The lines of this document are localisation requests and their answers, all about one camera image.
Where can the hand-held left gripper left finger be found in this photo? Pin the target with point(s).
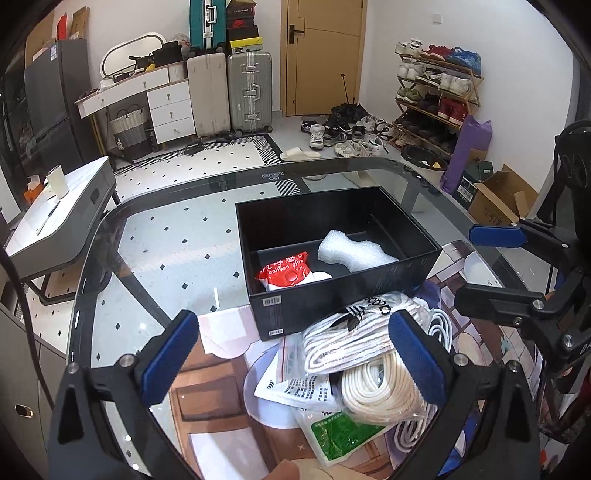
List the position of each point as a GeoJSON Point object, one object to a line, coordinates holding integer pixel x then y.
{"type": "Point", "coordinates": [170, 357]}

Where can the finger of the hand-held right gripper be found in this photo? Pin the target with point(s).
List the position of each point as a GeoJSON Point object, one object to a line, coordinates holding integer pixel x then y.
{"type": "Point", "coordinates": [498, 302]}
{"type": "Point", "coordinates": [496, 235]}

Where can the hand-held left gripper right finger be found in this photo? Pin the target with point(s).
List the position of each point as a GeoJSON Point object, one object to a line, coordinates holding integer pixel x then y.
{"type": "Point", "coordinates": [415, 364]}

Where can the black cardboard box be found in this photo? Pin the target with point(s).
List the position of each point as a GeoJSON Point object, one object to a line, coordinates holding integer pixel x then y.
{"type": "Point", "coordinates": [346, 295]}

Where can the green medicine packet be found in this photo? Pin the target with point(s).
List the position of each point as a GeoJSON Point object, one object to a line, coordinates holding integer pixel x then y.
{"type": "Point", "coordinates": [341, 434]}

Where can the white paper medicine packet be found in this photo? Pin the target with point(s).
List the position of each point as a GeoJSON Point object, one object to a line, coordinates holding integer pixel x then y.
{"type": "Point", "coordinates": [300, 392]}

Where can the open cardboard box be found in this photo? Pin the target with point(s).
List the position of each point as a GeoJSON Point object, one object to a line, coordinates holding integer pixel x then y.
{"type": "Point", "coordinates": [494, 203]}

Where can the dark green box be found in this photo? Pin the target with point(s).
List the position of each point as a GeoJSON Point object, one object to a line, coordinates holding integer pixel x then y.
{"type": "Point", "coordinates": [468, 184]}

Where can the printed cartoon table mat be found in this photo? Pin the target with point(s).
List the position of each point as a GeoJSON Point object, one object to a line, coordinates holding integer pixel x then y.
{"type": "Point", "coordinates": [221, 415]}

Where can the purple yoga mat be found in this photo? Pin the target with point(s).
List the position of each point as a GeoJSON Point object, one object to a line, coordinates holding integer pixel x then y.
{"type": "Point", "coordinates": [466, 152]}

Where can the black round basket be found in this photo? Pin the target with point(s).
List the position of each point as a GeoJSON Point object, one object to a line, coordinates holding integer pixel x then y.
{"type": "Point", "coordinates": [420, 154]}

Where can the white foam piece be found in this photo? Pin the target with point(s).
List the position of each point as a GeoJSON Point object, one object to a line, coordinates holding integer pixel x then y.
{"type": "Point", "coordinates": [351, 251]}

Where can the wooden shoe rack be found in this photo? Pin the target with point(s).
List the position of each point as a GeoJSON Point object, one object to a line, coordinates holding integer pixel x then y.
{"type": "Point", "coordinates": [475, 99]}

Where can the red balloon glue packet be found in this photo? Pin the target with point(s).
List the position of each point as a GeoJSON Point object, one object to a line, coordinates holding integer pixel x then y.
{"type": "Point", "coordinates": [286, 272]}

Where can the group of shelved shoes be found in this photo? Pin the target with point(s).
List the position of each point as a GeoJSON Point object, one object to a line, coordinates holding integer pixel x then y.
{"type": "Point", "coordinates": [448, 83]}

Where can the pile of loose shoes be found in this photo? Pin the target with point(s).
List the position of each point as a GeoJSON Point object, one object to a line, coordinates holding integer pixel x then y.
{"type": "Point", "coordinates": [351, 136]}

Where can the grey white low cabinet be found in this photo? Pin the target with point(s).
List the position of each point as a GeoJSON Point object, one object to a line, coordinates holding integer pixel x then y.
{"type": "Point", "coordinates": [69, 203]}

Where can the black umbrella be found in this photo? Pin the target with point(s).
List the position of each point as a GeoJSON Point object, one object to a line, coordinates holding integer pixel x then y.
{"type": "Point", "coordinates": [348, 108]}

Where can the white cup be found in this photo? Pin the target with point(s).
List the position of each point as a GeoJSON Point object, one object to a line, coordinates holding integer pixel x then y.
{"type": "Point", "coordinates": [57, 182]}

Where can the beige slipper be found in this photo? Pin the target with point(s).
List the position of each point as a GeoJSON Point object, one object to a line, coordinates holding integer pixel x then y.
{"type": "Point", "coordinates": [300, 153]}

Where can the orange tissue box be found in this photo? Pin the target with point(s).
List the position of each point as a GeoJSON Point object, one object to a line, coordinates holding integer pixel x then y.
{"type": "Point", "coordinates": [33, 194]}

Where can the black white patterned rug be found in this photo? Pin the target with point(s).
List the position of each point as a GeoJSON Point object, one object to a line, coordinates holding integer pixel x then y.
{"type": "Point", "coordinates": [240, 147]}

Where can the woven basket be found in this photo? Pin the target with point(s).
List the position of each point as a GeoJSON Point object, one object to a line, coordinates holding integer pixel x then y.
{"type": "Point", "coordinates": [129, 129]}

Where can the wooden door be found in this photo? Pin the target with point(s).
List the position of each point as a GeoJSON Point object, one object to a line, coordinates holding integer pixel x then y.
{"type": "Point", "coordinates": [323, 69]}

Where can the white dresser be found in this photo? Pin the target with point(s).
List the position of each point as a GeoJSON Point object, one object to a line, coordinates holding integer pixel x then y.
{"type": "Point", "coordinates": [171, 106]}

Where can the beige suitcase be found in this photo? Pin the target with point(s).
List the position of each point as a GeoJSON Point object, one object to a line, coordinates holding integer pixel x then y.
{"type": "Point", "coordinates": [207, 97]}

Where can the silver suitcase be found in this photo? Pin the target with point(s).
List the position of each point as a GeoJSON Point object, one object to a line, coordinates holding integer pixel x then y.
{"type": "Point", "coordinates": [249, 92]}

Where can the dark grey refrigerator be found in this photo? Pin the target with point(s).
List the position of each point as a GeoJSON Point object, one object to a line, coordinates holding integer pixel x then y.
{"type": "Point", "coordinates": [60, 101]}

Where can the black bag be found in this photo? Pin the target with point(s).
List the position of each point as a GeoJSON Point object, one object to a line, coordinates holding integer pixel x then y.
{"type": "Point", "coordinates": [168, 53]}

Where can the oval mirror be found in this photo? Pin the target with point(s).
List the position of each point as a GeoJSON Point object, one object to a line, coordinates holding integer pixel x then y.
{"type": "Point", "coordinates": [134, 50]}

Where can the yellow black shoe box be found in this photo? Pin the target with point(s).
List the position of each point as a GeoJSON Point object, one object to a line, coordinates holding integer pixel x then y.
{"type": "Point", "coordinates": [247, 45]}

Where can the red black shoe box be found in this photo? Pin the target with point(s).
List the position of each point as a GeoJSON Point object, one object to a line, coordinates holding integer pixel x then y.
{"type": "Point", "coordinates": [242, 21]}

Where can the teal suitcase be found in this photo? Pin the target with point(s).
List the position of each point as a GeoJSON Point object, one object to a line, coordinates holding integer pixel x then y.
{"type": "Point", "coordinates": [205, 23]}

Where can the flat cardboard boxes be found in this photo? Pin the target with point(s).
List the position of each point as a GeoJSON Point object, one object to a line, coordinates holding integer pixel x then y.
{"type": "Point", "coordinates": [41, 32]}

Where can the white wall switch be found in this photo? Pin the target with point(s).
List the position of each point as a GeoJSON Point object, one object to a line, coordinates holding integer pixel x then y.
{"type": "Point", "coordinates": [435, 18]}

